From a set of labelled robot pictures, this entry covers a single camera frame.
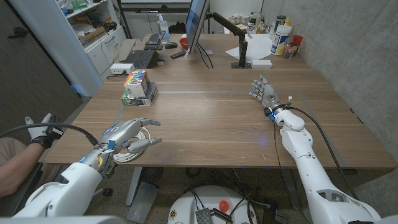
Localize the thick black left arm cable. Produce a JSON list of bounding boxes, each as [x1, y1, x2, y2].
[[0, 123, 100, 146]]

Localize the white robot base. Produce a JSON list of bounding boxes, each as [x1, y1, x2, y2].
[[167, 185, 259, 224]]

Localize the white box with colourful print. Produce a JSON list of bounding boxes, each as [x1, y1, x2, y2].
[[123, 70, 150, 98]]

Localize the flat green box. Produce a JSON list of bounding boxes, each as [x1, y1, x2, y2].
[[120, 81, 159, 107]]

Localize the white wipes canister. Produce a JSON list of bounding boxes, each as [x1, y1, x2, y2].
[[270, 24, 293, 57]]

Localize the grey table leg with foot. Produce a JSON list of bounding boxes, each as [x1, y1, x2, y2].
[[125, 166, 159, 224]]

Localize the white power strip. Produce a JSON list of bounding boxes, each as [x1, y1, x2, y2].
[[109, 63, 136, 75]]

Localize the black door handle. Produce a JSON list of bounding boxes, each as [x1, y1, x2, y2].
[[7, 26, 29, 40]]

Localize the black remote control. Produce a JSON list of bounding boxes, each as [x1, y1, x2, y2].
[[170, 49, 188, 60]]

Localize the computer monitor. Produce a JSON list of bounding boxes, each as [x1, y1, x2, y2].
[[185, 0, 211, 54]]

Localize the white shelf cabinet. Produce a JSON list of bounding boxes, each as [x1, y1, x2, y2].
[[9, 0, 128, 97]]

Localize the grey slim table leg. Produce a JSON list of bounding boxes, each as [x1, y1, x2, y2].
[[281, 167, 302, 211]]

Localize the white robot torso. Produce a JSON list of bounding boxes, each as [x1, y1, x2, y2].
[[0, 215, 125, 224]]

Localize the white Ethernet cable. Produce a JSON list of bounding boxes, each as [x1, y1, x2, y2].
[[112, 126, 152, 163]]

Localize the small white flat box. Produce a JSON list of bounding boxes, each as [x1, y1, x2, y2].
[[251, 58, 273, 70]]

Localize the person's khaki trousers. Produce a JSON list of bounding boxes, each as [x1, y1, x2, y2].
[[0, 136, 30, 164]]

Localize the small black keyboard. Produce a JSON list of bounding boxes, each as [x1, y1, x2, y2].
[[143, 32, 165, 50]]

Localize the cardboard box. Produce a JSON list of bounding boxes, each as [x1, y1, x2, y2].
[[77, 26, 108, 47]]

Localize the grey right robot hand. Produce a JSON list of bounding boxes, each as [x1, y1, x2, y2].
[[248, 73, 288, 121]]

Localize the black lidded bottle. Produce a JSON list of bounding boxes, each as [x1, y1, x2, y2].
[[274, 15, 287, 32]]

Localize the white paper sheet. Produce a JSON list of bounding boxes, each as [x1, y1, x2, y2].
[[224, 33, 274, 61]]

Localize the beige cloth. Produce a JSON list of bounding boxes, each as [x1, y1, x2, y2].
[[112, 38, 141, 64]]

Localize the person's white gloved hand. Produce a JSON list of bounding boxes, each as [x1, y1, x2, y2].
[[24, 113, 65, 149]]

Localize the large black keyboard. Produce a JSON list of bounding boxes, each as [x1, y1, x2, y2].
[[123, 49, 155, 70]]

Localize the person's bare forearm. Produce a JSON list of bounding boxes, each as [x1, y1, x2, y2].
[[0, 142, 44, 198]]

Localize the clear hand sanitizer bottle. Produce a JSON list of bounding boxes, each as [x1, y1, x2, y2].
[[156, 14, 170, 44]]

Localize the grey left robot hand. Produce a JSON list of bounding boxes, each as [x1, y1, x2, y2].
[[79, 117, 163, 178]]

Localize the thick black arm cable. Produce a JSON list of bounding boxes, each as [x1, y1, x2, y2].
[[0, 123, 100, 146], [286, 105, 361, 202]]

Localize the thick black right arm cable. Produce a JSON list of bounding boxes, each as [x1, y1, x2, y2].
[[286, 105, 361, 202]]

